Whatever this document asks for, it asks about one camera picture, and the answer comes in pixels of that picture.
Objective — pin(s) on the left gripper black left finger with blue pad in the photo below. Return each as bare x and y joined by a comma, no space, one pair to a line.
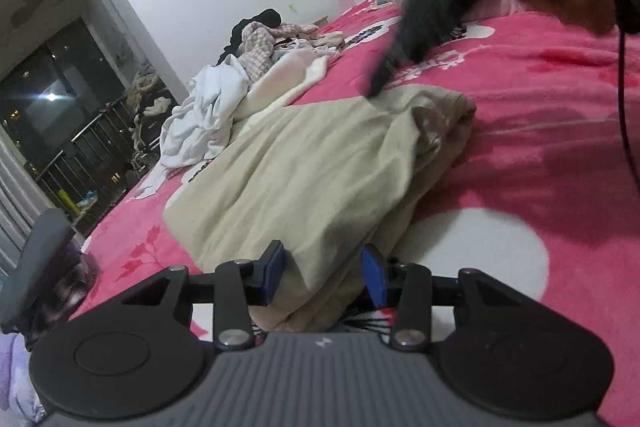
148,347

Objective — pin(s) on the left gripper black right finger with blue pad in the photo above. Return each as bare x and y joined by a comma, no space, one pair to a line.
495,347

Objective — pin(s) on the beige trousers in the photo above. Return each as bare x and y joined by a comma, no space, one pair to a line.
324,179

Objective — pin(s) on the white clothes pile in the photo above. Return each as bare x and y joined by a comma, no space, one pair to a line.
199,128

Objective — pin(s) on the plaid folded garment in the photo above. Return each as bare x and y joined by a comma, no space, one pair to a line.
60,292

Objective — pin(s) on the lavender puffer jacket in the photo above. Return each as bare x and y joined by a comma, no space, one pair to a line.
20,404

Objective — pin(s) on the dark grey folded garment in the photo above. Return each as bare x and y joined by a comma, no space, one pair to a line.
48,254

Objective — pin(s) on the balcony metal railing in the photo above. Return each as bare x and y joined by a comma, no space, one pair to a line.
87,178

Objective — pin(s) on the grey curtain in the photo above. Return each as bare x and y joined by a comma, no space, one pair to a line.
22,202

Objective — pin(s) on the cream fleece garment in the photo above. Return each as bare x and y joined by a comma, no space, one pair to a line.
284,82

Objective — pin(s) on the black garment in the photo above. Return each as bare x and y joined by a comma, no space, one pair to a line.
269,18

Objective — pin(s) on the pink checked garment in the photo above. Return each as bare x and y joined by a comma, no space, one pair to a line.
257,49

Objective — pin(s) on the wheelchair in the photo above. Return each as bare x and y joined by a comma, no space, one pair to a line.
150,103

